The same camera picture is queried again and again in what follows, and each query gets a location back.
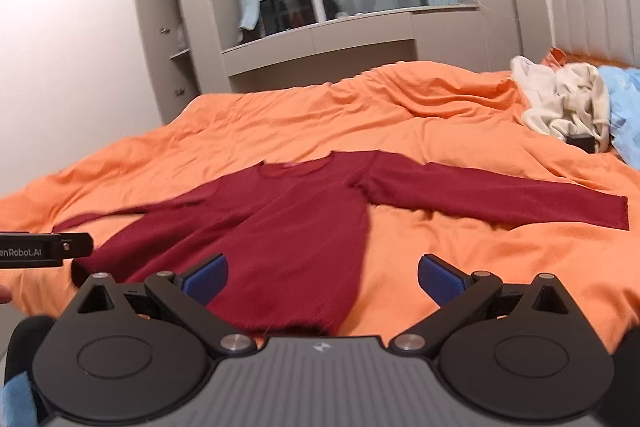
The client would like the dark red knit sweater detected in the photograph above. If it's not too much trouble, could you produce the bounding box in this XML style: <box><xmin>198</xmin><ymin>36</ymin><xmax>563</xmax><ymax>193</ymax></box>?
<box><xmin>70</xmin><ymin>150</ymin><xmax>629</xmax><ymax>335</ymax></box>

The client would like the person's left hand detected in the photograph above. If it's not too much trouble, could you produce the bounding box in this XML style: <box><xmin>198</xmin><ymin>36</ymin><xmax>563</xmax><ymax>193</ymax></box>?
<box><xmin>0</xmin><ymin>286</ymin><xmax>12</xmax><ymax>305</ymax></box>

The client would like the orange bed duvet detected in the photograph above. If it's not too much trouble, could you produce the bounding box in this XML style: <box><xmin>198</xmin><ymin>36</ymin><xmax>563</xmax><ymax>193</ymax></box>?
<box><xmin>1</xmin><ymin>62</ymin><xmax>639</xmax><ymax>348</ymax></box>

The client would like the open grey wardrobe door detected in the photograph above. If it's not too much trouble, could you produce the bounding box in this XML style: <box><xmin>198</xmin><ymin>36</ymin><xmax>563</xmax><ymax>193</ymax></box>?
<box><xmin>134</xmin><ymin>0</ymin><xmax>188</xmax><ymax>124</ymax></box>

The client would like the small black box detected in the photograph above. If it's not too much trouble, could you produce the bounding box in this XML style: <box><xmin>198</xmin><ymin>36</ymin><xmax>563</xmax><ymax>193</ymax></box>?
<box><xmin>565</xmin><ymin>133</ymin><xmax>598</xmax><ymax>154</ymax></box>

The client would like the cream crumpled garment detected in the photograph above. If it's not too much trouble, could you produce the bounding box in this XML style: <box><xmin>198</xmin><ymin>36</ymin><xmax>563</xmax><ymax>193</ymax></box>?
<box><xmin>511</xmin><ymin>55</ymin><xmax>611</xmax><ymax>153</ymax></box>

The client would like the grey built-in wardrobe unit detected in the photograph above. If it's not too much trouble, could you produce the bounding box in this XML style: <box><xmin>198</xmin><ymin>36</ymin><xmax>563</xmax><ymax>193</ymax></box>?
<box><xmin>171</xmin><ymin>0</ymin><xmax>552</xmax><ymax>105</ymax></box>

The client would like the light blue pillow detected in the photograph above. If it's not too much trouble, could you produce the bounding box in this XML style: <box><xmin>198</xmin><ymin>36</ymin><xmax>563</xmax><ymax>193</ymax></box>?
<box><xmin>599</xmin><ymin>66</ymin><xmax>640</xmax><ymax>170</ymax></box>

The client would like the grey padded headboard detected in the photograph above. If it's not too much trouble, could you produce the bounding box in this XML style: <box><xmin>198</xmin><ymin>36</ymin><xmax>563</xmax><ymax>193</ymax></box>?
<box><xmin>551</xmin><ymin>0</ymin><xmax>639</xmax><ymax>67</ymax></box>

